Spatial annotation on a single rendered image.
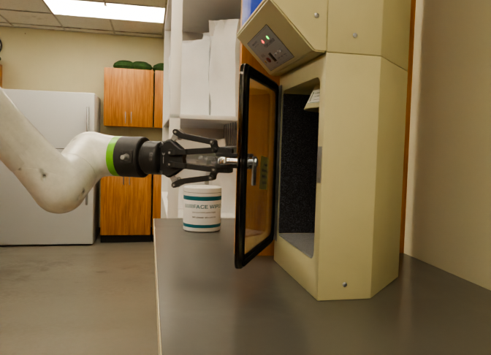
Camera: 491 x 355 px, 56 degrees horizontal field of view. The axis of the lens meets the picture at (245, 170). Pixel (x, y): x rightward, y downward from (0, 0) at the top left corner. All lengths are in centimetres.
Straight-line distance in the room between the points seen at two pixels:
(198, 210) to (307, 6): 86
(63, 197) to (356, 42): 65
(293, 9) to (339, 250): 46
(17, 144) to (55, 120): 482
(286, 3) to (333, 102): 20
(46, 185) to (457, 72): 99
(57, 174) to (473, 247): 94
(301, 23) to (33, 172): 59
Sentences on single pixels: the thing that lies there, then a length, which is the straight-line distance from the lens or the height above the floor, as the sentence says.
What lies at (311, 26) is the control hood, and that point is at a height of 145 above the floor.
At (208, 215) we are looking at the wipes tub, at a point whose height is 100.
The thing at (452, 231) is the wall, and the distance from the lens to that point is 129.
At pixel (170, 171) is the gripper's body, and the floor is 117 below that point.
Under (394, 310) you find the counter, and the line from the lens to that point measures 92.
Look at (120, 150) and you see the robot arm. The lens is 105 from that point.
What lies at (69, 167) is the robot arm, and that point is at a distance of 102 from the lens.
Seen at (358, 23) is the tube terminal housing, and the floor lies 147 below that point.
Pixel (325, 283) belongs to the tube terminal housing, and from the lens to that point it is 93.
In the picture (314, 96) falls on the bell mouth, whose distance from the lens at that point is 101.
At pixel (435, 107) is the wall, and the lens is 136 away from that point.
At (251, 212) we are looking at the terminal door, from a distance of 97.
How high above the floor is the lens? 123
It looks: 3 degrees down
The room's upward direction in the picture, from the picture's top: 2 degrees clockwise
